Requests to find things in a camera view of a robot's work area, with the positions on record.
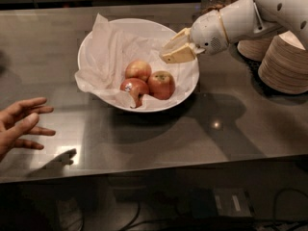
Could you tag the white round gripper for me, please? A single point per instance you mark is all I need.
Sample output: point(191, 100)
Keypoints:
point(209, 32)

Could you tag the red yellow front apple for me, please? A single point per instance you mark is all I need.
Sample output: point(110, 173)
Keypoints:
point(161, 85)

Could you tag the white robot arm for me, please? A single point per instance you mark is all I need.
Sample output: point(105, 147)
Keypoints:
point(249, 19)

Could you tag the yellowish red back apple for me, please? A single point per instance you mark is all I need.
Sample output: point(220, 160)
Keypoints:
point(138, 69)

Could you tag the dark red apple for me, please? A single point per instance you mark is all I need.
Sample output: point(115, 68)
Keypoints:
point(137, 88)

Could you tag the white bowl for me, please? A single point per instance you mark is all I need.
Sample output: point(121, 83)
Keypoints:
point(150, 29)

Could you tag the bare human hand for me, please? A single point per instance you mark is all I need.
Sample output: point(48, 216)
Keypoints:
point(21, 119)

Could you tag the black mat under stacks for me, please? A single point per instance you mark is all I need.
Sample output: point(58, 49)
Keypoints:
point(253, 67)

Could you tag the rear stack of paper bowls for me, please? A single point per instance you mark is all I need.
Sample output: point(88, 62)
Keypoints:
point(254, 49)

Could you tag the white crumpled paper liner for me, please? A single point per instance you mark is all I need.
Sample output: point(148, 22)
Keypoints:
point(106, 58)

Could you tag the dark box under table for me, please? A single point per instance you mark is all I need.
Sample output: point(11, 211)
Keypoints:
point(221, 203)

